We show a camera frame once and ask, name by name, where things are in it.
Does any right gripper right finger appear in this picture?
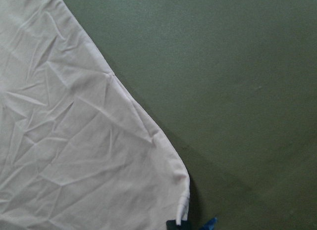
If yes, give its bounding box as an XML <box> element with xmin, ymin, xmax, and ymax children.
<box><xmin>180</xmin><ymin>220</ymin><xmax>191</xmax><ymax>230</ymax></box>

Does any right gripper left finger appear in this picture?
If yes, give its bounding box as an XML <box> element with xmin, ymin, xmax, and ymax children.
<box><xmin>166</xmin><ymin>220</ymin><xmax>177</xmax><ymax>230</ymax></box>

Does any pink snoopy t-shirt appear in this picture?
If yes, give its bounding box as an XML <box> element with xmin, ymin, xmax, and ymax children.
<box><xmin>0</xmin><ymin>0</ymin><xmax>190</xmax><ymax>230</ymax></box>

